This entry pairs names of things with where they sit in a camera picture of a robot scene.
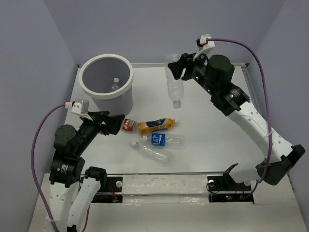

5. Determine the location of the red label small bottle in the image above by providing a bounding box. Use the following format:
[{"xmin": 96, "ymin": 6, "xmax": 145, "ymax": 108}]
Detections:
[{"xmin": 121, "ymin": 118, "xmax": 137, "ymax": 133}]

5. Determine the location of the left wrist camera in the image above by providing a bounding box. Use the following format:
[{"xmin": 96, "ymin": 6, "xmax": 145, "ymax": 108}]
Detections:
[{"xmin": 71, "ymin": 99, "xmax": 89, "ymax": 115}]

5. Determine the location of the orange juice bottle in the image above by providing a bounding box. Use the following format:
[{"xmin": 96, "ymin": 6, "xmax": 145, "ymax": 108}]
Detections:
[{"xmin": 137, "ymin": 118, "xmax": 178, "ymax": 136}]

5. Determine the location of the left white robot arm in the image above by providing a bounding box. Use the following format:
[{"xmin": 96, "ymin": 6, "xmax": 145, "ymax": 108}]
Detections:
[{"xmin": 43, "ymin": 111, "xmax": 125, "ymax": 232}]

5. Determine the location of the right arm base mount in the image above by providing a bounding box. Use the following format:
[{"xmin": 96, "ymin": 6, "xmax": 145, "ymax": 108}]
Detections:
[{"xmin": 206, "ymin": 175, "xmax": 254, "ymax": 203}]

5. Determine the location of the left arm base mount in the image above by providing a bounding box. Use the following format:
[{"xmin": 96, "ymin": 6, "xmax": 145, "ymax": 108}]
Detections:
[{"xmin": 92, "ymin": 176, "xmax": 123, "ymax": 203}]

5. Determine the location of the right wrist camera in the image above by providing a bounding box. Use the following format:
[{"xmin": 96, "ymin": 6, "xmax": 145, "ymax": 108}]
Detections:
[{"xmin": 193, "ymin": 34, "xmax": 215, "ymax": 60}]

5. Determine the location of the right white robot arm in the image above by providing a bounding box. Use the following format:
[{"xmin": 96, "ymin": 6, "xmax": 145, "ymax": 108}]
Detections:
[{"xmin": 167, "ymin": 53, "xmax": 305, "ymax": 189}]

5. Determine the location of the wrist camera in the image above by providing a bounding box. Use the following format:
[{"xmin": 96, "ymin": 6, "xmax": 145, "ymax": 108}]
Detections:
[
  {"xmin": 71, "ymin": 99, "xmax": 89, "ymax": 115},
  {"xmin": 193, "ymin": 34, "xmax": 215, "ymax": 60}
]

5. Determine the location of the clear bottle blue cap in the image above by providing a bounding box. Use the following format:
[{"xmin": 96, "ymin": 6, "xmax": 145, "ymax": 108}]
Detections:
[{"xmin": 110, "ymin": 78, "xmax": 120, "ymax": 92}]

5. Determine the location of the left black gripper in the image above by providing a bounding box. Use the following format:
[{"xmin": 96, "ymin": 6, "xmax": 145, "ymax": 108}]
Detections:
[{"xmin": 75, "ymin": 109, "xmax": 126, "ymax": 153}]

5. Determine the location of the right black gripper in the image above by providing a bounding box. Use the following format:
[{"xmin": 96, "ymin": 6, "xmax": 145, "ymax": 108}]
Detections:
[{"xmin": 170, "ymin": 49, "xmax": 218, "ymax": 95}]

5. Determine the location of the clear crushed bottle front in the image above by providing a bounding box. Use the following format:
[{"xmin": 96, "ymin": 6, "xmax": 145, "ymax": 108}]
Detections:
[{"xmin": 130, "ymin": 142, "xmax": 172, "ymax": 165}]

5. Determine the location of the white cylindrical bin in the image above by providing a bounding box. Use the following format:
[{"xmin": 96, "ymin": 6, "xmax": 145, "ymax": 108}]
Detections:
[{"xmin": 78, "ymin": 54, "xmax": 134, "ymax": 115}]

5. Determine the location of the blue label clear bottle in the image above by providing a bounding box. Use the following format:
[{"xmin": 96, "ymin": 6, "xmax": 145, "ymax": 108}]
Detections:
[{"xmin": 142, "ymin": 133, "xmax": 184, "ymax": 149}]

